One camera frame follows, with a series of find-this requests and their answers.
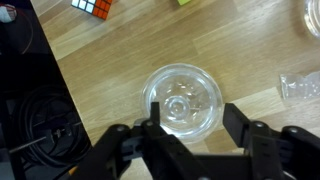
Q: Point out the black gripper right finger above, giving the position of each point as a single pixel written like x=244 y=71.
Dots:
x=283 y=153

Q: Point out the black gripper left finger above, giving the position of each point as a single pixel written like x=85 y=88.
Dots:
x=140 y=153

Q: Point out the clear glass cup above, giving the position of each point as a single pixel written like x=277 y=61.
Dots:
x=181 y=90

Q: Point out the clear plastic cup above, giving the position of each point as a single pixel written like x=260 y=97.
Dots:
x=313 y=16

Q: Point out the clear plastic container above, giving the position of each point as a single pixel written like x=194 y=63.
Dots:
x=300 y=86

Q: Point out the small black Rubik's cube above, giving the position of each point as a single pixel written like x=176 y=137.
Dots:
x=93 y=6

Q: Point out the yellow-green cube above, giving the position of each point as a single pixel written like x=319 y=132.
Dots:
x=184 y=1

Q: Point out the white round object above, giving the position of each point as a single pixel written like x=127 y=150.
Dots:
x=6 y=13

